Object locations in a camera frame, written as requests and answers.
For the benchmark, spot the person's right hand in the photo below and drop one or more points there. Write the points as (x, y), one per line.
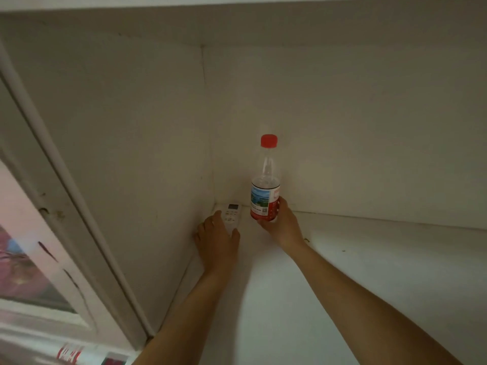
(283, 231)

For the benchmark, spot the person's left hand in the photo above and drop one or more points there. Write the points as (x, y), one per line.
(217, 247)

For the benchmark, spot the person's right thumb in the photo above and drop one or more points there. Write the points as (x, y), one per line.
(283, 207)

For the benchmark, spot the person's left thumb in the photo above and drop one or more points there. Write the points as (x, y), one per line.
(235, 235)

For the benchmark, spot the white remote control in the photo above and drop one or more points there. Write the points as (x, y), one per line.
(233, 214)

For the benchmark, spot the clear plastic bottle red cap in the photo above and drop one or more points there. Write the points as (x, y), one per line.
(266, 186)

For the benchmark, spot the person's left forearm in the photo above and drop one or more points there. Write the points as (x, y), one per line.
(186, 319)

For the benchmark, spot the person's right forearm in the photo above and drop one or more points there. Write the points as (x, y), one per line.
(361, 307)

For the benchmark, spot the white framed glass cabinet door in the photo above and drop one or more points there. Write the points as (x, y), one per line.
(49, 224)

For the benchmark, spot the red and white labelled package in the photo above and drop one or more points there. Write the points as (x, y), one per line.
(70, 354)

